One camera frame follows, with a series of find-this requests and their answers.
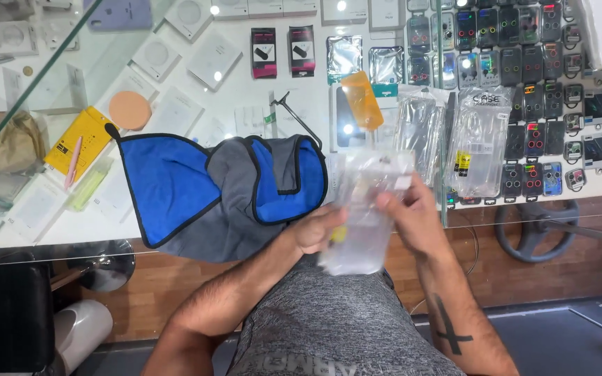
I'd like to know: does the person's left hand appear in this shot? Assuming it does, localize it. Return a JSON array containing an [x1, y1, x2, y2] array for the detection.
[[288, 204, 349, 257]]

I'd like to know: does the person's right hand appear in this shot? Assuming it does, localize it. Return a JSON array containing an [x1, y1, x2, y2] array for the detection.
[[374, 175, 454, 258]]

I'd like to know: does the clear plastic case packet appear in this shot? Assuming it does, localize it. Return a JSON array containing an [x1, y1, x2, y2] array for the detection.
[[319, 150, 417, 276]]

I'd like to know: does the narrow clear phone case packet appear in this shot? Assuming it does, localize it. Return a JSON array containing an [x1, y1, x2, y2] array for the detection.
[[394, 85, 449, 187]]

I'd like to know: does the white box with black screen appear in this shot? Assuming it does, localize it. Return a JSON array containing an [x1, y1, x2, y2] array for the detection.
[[329, 83, 399, 153]]

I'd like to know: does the person's grey shirt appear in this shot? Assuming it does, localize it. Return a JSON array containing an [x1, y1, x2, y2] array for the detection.
[[226, 255, 466, 376]]

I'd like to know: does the orange translucent phone case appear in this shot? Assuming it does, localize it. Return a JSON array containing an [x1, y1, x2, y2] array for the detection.
[[340, 70, 385, 132]]

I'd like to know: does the wide clear phone case packet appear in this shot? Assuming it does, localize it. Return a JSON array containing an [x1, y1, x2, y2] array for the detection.
[[444, 86, 514, 198]]

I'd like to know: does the black round stand base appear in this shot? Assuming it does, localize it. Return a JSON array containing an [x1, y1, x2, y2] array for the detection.
[[494, 200, 602, 264]]

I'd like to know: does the silver foil packet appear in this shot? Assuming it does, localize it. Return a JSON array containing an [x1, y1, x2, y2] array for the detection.
[[325, 35, 363, 85], [368, 46, 405, 85]]

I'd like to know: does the blue and grey microfiber cloth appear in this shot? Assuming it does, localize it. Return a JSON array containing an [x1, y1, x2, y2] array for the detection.
[[105, 123, 329, 263]]

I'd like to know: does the black and pink box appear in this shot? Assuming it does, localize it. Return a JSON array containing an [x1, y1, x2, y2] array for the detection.
[[251, 27, 278, 79], [288, 24, 316, 78]]

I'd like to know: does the group of white accessory boxes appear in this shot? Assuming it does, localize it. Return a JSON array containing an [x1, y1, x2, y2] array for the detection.
[[0, 0, 406, 246]]

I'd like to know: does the chrome stool base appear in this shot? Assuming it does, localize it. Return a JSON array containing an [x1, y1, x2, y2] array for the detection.
[[67, 240, 137, 293]]

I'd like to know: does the round peach disc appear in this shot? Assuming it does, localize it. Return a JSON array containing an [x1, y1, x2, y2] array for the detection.
[[108, 91, 153, 131]]

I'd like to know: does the green translucent packet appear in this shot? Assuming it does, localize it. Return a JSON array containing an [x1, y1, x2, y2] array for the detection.
[[65, 156, 115, 213]]

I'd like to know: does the yellow flat box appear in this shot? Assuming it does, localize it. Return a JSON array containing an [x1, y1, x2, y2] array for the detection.
[[43, 107, 120, 177]]

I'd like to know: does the pink pen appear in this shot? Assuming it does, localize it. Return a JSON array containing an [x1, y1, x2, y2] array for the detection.
[[64, 135, 84, 190]]

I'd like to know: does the white cylindrical bin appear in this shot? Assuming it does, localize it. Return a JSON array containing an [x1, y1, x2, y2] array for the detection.
[[52, 299, 114, 375]]

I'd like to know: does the purple phone case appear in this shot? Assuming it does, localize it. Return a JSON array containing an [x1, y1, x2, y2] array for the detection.
[[82, 0, 154, 32]]

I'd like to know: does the brown paper bag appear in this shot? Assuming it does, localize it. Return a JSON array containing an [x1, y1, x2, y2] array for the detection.
[[0, 110, 47, 174]]

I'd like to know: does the black stool seat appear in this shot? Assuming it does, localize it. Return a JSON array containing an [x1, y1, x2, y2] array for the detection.
[[0, 253, 55, 376]]

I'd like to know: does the black metal frame tool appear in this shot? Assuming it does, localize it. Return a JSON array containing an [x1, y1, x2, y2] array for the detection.
[[269, 91, 324, 151]]

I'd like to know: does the display of camera lens protectors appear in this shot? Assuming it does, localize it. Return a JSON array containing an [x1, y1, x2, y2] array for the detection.
[[406, 0, 590, 205]]

